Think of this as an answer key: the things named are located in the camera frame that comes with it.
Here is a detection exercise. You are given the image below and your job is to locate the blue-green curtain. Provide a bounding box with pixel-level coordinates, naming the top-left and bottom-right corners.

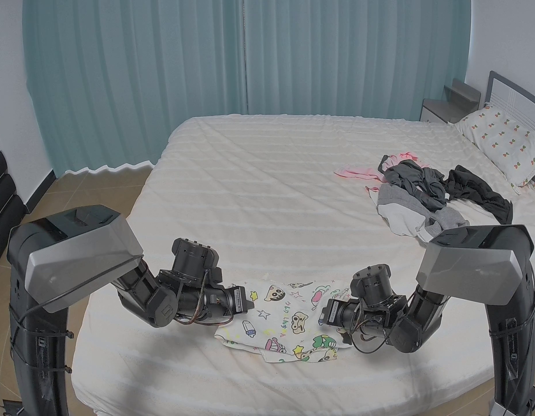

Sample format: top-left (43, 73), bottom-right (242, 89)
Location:
top-left (243, 0), bottom-right (473, 123)
top-left (22, 0), bottom-right (249, 175)

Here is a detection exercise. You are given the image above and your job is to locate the white printed pyjama top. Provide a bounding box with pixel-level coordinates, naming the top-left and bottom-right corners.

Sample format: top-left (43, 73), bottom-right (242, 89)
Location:
top-left (214, 278), bottom-right (353, 365)

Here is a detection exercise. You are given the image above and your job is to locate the black garment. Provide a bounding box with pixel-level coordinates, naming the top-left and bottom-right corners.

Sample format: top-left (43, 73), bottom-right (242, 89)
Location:
top-left (443, 166), bottom-right (514, 224)

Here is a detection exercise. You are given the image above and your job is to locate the white printed pillow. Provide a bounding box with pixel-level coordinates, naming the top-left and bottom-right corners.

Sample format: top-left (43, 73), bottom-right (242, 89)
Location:
top-left (455, 104), bottom-right (535, 196)

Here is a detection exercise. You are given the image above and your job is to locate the bed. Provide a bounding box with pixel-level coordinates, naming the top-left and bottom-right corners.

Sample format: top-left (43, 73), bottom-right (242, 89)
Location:
top-left (72, 71), bottom-right (535, 416)

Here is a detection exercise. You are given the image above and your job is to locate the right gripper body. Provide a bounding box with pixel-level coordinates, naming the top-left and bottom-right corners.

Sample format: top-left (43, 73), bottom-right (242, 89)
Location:
top-left (321, 297), bottom-right (360, 333)

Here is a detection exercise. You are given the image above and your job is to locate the black cable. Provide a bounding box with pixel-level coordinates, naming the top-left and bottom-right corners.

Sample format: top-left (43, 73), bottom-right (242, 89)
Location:
top-left (16, 254), bottom-right (145, 320)

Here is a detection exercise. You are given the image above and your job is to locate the black chest of drawers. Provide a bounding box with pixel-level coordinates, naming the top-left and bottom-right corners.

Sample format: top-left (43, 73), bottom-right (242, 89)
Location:
top-left (0, 151), bottom-right (26, 278)

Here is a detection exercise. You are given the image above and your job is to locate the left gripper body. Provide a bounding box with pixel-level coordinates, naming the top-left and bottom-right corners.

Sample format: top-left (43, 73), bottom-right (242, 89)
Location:
top-left (225, 285), bottom-right (255, 318)

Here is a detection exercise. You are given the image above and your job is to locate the pink garment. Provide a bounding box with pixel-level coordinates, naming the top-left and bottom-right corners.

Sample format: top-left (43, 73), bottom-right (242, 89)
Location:
top-left (334, 151), bottom-right (429, 192)

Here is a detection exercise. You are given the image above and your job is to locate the dark grey garment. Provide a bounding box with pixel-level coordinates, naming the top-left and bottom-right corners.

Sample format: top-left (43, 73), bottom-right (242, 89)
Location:
top-left (381, 159), bottom-right (448, 212)

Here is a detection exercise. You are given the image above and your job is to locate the grey and white garment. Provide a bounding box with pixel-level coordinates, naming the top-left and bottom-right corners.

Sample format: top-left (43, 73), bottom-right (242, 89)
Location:
top-left (376, 183), bottom-right (470, 244)

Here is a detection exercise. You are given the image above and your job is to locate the grey bedside table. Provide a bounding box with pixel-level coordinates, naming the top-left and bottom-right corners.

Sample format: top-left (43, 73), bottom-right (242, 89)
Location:
top-left (421, 78), bottom-right (481, 124)

